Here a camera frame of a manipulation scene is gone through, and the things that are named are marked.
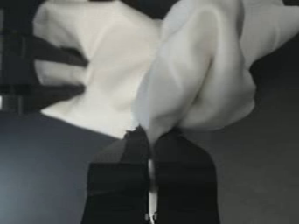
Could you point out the white t-shirt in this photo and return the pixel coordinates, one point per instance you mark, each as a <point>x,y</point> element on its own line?
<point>193,73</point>

